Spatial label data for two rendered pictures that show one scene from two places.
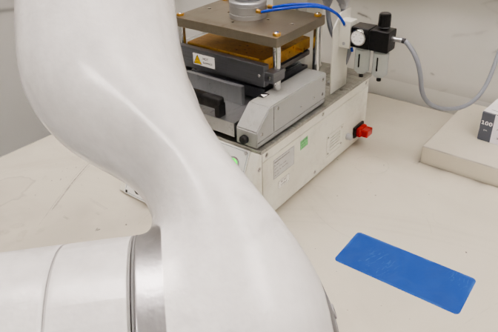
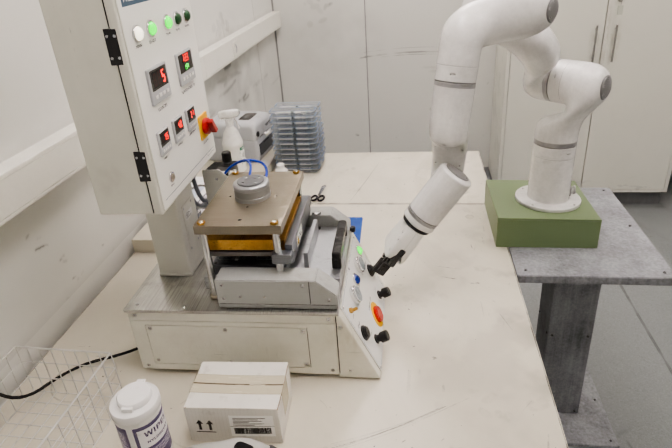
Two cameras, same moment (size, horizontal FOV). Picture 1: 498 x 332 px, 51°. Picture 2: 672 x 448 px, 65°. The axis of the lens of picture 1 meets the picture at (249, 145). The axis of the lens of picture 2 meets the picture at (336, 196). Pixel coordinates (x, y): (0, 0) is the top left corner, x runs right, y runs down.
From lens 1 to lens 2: 1.79 m
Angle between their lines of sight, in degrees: 100
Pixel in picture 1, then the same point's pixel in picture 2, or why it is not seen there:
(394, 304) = (373, 230)
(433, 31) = (88, 210)
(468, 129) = not seen: hidden behind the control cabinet
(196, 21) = (286, 209)
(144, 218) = (398, 341)
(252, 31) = (294, 181)
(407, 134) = not seen: hidden behind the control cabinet
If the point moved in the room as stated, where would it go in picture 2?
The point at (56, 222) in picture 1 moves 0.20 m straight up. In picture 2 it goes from (454, 388) to (457, 311)
